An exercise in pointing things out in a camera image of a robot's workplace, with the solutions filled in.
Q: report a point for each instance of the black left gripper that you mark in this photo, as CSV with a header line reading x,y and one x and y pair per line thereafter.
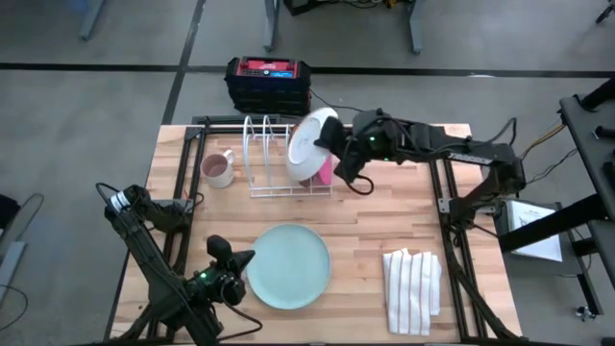
x,y
218,283

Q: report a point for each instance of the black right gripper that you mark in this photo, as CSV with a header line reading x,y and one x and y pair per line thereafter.
x,y
375,137

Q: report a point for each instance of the yellow plate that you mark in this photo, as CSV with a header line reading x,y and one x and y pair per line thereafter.
x,y
305,149

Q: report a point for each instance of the pink plate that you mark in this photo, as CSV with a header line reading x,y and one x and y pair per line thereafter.
x,y
324,173

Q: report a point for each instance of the light blue plate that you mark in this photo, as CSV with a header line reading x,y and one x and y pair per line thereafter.
x,y
288,266

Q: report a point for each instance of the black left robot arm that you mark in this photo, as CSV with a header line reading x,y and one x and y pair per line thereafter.
x,y
154,269

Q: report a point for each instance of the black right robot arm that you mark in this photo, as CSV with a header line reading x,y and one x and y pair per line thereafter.
x,y
480,155

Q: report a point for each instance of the white mug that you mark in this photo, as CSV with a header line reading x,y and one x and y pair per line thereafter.
x,y
218,168

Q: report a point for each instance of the grey desk leg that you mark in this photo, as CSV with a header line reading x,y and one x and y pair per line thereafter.
x,y
271,24
91,19
417,26

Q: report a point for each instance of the white striped towel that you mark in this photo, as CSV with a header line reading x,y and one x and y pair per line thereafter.
x,y
410,293

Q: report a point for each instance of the white paper sheet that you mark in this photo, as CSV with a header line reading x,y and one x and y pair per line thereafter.
x,y
535,230

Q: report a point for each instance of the grey box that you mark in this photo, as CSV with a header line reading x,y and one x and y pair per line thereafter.
x,y
572,259

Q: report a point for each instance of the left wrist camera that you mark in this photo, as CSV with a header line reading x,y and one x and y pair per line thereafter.
x,y
219,247

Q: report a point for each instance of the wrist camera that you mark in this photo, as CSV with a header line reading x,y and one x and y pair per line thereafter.
x,y
350,168
219,247

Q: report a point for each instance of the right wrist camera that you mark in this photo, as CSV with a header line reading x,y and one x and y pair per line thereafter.
x,y
350,168

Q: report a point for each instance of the black table frame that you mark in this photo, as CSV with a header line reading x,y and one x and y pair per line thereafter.
x,y
439,182

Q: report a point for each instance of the black stand frame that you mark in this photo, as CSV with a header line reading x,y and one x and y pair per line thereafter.
x,y
591,139

